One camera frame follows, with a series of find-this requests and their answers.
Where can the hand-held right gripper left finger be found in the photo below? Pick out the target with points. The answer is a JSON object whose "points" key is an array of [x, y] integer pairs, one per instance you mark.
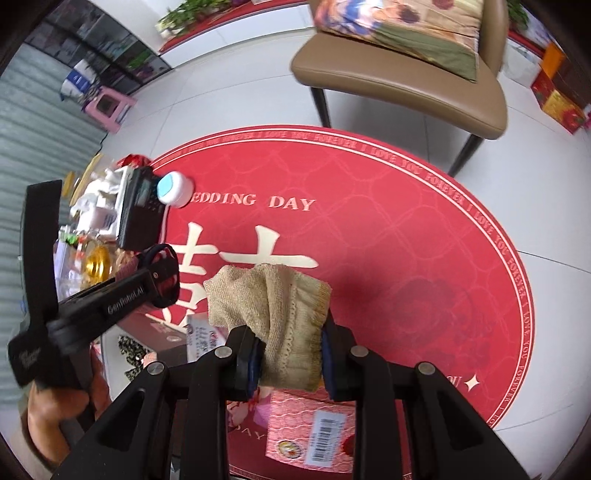
{"points": [[251, 364]]}

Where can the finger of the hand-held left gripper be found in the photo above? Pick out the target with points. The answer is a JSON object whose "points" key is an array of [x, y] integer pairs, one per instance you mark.
{"points": [[124, 302], [157, 251]]}

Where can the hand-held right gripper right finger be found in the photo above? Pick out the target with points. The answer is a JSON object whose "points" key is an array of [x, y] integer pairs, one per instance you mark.
{"points": [[328, 364]]}

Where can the black and white patterned sock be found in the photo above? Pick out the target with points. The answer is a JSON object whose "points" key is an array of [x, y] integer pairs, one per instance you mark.
{"points": [[131, 353]]}

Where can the beige knitted sock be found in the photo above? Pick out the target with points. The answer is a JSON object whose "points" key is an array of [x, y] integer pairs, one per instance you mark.
{"points": [[277, 314]]}

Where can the person's left hand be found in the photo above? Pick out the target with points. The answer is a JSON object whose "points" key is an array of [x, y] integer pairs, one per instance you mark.
{"points": [[55, 424]]}

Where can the gold lid jar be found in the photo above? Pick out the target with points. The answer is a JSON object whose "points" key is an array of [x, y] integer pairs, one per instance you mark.
{"points": [[99, 265]]}

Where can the black portable radio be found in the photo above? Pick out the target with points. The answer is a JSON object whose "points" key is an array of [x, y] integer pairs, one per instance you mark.
{"points": [[141, 207]]}

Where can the white printed card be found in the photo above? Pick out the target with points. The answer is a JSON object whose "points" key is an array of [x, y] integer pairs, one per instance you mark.
{"points": [[205, 339]]}

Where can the white bottle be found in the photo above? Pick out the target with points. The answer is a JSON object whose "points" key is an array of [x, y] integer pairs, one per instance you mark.
{"points": [[104, 218]]}

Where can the white round device teal top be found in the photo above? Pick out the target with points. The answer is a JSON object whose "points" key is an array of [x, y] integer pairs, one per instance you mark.
{"points": [[174, 188]]}

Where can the pink and white tissue packet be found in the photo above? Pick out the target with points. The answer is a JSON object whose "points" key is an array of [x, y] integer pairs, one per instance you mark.
{"points": [[300, 424]]}

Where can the red round printed mat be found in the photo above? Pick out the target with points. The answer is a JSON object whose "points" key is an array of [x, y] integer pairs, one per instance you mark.
{"points": [[392, 240]]}

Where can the pink plastic stool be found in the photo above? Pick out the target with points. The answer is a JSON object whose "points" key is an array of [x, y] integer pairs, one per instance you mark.
{"points": [[111, 106]]}

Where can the red rug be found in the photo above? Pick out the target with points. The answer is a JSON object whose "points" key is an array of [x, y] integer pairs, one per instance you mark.
{"points": [[207, 32]]}

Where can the black shelf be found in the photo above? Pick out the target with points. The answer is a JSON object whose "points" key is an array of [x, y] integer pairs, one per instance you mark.
{"points": [[92, 32]]}

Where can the green potted plants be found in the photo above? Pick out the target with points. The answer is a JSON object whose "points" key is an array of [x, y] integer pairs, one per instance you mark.
{"points": [[182, 14]]}

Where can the brown leather chair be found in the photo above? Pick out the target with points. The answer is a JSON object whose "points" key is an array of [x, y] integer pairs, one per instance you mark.
{"points": [[401, 97]]}

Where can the printed cushion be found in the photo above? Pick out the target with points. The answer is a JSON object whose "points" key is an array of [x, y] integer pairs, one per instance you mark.
{"points": [[406, 32]]}

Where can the red gift box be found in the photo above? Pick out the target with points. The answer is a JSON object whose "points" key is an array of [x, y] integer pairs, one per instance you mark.
{"points": [[558, 106]]}

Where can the orange gift box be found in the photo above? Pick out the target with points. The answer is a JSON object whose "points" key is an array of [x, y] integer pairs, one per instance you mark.
{"points": [[553, 62]]}

